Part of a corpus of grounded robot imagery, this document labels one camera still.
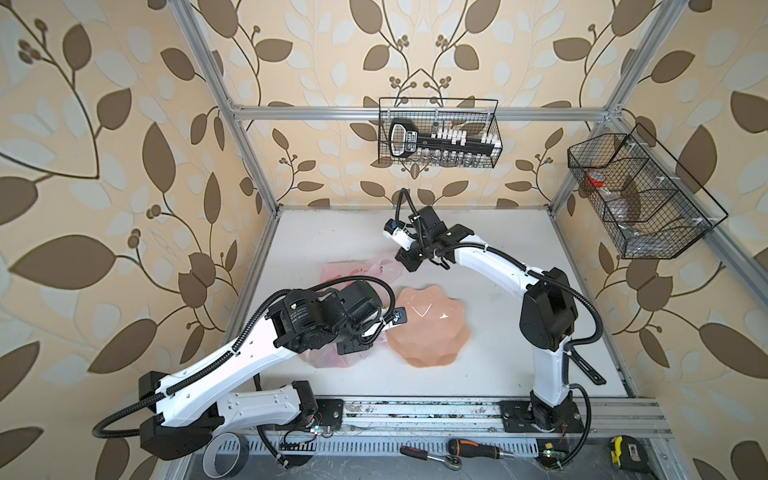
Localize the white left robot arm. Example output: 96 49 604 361
92 275 407 460

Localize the pink plastic bag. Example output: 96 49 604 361
296 251 406 370

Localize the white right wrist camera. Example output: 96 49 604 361
383 206 446 251

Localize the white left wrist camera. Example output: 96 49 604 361
375 307 408 333

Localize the peach wavy fruit plate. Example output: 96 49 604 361
386 285 471 368

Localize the back wire basket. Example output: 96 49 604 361
378 96 503 169

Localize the right wire basket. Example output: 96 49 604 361
567 124 728 260

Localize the orange black screwdriver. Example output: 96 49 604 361
447 438 514 460

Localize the black corrugated cable conduit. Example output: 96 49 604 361
392 187 605 349

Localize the aluminium frame post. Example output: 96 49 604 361
169 1 279 217

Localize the black socket set holder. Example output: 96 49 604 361
384 118 502 158

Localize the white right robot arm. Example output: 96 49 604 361
383 219 604 432

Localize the black tape roll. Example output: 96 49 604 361
202 433 249 479

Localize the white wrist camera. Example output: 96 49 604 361
375 307 408 333
383 206 446 251

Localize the yellow black tape measure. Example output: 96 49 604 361
609 435 651 473

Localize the red handled ratchet wrench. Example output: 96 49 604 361
399 446 462 471

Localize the wire basket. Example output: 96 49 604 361
378 96 503 169
567 124 728 260

